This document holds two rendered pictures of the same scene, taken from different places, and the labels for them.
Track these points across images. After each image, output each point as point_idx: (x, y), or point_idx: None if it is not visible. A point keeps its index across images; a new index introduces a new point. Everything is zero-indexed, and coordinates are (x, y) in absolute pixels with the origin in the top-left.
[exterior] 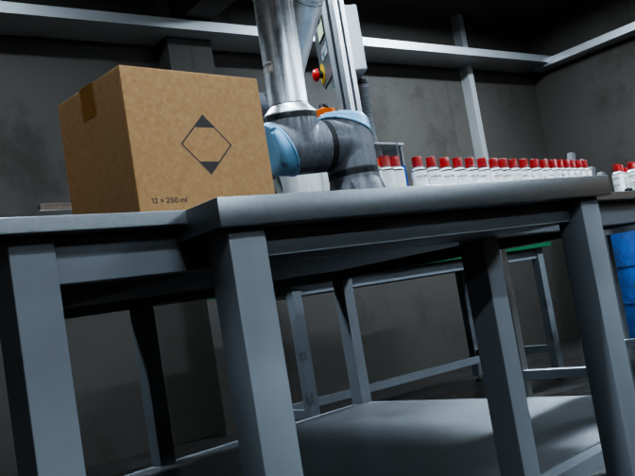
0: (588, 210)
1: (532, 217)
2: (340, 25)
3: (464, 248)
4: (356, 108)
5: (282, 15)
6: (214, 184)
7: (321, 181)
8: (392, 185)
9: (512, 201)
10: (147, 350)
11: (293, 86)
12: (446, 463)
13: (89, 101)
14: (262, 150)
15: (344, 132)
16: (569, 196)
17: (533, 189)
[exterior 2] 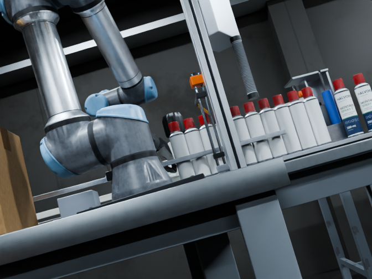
0: (252, 215)
1: (159, 239)
2: (187, 2)
3: (194, 241)
4: (212, 71)
5: (33, 44)
6: None
7: (211, 137)
8: (299, 118)
9: (70, 245)
10: (187, 252)
11: (51, 102)
12: None
13: None
14: None
15: (101, 130)
16: (188, 212)
17: (112, 218)
